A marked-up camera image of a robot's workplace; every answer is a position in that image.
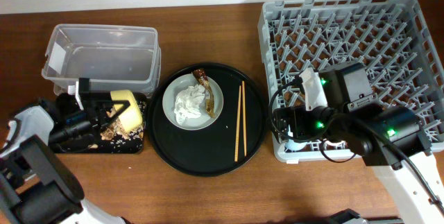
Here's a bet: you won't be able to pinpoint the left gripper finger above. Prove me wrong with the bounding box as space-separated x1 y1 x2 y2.
88 92 130 108
99 104 130 129

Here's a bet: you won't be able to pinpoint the food scraps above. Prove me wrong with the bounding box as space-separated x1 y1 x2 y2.
88 119 144 154

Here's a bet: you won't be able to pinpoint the blue cup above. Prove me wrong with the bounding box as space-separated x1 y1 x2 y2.
284 140 307 153

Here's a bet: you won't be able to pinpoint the yellow bowl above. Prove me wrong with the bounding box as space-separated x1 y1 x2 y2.
110 90 143 133

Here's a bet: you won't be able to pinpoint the pink cup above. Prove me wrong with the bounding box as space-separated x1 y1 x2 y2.
321 140 346 150

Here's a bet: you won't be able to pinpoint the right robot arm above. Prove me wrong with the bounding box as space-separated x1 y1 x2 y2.
268 62 443 223

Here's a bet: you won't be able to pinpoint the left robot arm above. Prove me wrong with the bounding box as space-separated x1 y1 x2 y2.
1 78 142 223

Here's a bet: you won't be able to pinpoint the grey dishwasher rack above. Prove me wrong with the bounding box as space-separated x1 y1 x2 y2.
258 0 443 152

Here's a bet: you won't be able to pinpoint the black rectangular tray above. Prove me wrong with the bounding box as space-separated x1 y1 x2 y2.
49 92 148 154

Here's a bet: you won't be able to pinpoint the clear plastic bin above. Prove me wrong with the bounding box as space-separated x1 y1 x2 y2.
41 24 162 97

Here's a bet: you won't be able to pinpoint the round black serving tray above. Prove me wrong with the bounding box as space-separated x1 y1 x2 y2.
145 62 268 177

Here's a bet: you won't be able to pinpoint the right wooden chopstick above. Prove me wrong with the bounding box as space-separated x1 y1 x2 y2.
241 81 247 157

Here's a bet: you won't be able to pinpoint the grey plate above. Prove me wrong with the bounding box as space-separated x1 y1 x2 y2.
162 74 224 130

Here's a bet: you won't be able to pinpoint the crumpled white tissue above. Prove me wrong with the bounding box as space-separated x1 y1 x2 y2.
173 85 205 125

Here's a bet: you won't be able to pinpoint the brown snack wrapper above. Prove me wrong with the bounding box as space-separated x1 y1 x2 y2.
192 69 216 118

